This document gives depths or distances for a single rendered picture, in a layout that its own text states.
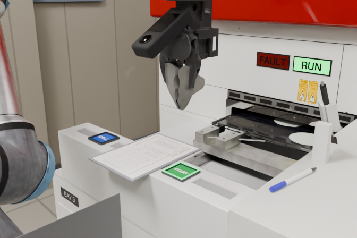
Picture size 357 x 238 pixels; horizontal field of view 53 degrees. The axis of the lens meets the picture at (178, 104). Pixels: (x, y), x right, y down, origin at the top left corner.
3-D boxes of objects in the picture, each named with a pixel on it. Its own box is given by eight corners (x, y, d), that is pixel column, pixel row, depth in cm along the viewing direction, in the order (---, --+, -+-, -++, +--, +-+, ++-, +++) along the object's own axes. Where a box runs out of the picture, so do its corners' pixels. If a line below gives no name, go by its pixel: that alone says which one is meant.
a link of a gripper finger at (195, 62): (201, 88, 65) (202, 39, 62) (195, 90, 63) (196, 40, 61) (181, 84, 68) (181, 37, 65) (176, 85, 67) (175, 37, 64)
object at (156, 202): (91, 166, 106) (87, 121, 102) (254, 254, 70) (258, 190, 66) (61, 178, 99) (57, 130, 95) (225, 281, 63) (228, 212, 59)
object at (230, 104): (227, 121, 136) (228, 97, 133) (349, 155, 107) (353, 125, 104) (224, 122, 135) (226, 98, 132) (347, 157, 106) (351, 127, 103)
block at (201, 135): (211, 133, 116) (211, 124, 115) (219, 135, 113) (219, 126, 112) (194, 139, 110) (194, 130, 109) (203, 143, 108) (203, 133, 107)
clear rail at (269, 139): (213, 124, 121) (213, 120, 120) (324, 156, 96) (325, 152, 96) (210, 125, 120) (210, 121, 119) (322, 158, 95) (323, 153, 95)
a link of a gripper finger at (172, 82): (196, 104, 72) (197, 58, 69) (176, 111, 68) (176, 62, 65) (185, 101, 74) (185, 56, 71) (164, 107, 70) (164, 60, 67)
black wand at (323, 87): (324, 85, 68) (326, 80, 69) (317, 84, 69) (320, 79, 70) (336, 145, 81) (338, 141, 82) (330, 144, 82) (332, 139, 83)
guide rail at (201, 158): (246, 137, 128) (247, 129, 127) (251, 139, 126) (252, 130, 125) (140, 191, 93) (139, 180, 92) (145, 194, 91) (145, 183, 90)
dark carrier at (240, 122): (269, 102, 144) (269, 101, 144) (360, 121, 121) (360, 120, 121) (217, 124, 120) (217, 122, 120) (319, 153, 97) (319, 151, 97)
